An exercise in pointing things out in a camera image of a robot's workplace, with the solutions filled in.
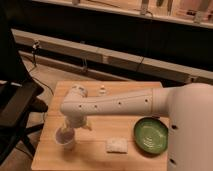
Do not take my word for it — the small white bottle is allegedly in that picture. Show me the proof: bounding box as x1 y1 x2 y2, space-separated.
99 85 106 95

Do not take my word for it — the black cable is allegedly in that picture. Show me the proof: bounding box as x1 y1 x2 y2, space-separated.
20 41 55 96

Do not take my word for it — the green bowl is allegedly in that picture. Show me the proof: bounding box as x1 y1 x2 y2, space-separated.
133 117 168 155

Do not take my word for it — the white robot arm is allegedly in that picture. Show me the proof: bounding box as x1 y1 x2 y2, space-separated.
60 83 213 171

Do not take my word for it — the white ceramic cup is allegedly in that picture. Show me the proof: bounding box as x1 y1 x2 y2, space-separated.
55 127 75 150

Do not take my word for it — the black office chair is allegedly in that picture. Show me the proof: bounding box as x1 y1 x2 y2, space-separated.
0 9 48 166

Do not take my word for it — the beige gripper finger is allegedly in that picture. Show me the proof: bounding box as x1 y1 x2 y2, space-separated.
83 121 92 131
62 123 70 133

